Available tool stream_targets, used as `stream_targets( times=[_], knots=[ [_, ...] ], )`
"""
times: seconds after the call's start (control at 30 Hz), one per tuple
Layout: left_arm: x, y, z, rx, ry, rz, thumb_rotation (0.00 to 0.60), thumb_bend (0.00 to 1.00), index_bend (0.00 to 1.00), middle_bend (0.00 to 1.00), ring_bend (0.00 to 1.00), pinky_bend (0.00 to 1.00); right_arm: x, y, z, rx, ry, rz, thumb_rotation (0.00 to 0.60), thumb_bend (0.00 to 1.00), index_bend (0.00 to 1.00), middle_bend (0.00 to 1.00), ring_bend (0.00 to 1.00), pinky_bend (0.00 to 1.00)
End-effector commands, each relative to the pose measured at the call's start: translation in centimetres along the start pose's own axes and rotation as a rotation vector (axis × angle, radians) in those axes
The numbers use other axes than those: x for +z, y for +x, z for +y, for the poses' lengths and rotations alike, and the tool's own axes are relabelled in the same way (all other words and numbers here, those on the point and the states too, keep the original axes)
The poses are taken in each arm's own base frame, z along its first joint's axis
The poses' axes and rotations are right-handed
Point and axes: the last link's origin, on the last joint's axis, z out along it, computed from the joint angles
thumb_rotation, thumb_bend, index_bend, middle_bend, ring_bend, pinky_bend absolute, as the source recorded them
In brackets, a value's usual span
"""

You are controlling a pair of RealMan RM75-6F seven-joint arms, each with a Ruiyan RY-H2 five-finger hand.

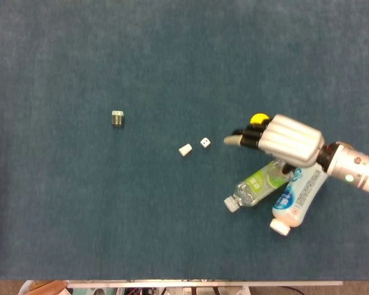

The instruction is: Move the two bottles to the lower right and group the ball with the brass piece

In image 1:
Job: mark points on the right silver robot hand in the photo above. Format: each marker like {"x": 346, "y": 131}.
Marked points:
{"x": 292, "y": 138}

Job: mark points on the aluminium table edge rail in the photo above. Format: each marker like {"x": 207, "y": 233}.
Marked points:
{"x": 203, "y": 284}

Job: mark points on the clear bottle green label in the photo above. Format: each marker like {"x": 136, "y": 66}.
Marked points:
{"x": 255, "y": 187}

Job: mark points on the small grey metal nut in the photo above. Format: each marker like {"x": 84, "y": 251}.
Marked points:
{"x": 117, "y": 119}

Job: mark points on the teal carpet table mat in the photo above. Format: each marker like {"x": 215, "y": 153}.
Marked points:
{"x": 80, "y": 215}

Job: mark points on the small white tapered plug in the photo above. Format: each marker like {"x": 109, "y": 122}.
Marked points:
{"x": 185, "y": 150}

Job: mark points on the white drink bottle blue label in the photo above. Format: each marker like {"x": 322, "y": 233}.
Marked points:
{"x": 295, "y": 202}

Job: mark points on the yellow ridged dome cap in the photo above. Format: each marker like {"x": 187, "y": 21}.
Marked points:
{"x": 258, "y": 119}

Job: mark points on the small white die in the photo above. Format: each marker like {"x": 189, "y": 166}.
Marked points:
{"x": 205, "y": 143}

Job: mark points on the brown box under table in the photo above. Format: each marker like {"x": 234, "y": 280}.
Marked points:
{"x": 49, "y": 289}

